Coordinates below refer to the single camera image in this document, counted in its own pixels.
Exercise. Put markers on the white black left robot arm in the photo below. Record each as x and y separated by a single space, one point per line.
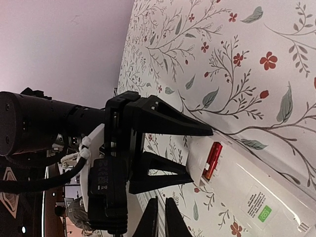
30 124

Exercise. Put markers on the white remote control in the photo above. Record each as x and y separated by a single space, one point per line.
265 203

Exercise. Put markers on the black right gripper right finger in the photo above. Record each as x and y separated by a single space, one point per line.
174 223

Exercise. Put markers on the red orange AA battery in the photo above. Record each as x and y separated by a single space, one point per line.
214 153

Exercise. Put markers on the person in background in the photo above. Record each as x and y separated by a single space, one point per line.
76 213

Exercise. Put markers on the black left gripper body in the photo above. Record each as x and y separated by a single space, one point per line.
123 143

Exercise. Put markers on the floral patterned table mat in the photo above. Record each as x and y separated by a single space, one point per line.
245 67

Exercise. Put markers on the white battery cover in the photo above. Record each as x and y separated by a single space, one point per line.
199 150

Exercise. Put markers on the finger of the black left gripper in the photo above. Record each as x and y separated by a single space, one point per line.
140 181
153 115

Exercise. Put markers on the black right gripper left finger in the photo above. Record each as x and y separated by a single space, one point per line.
148 225

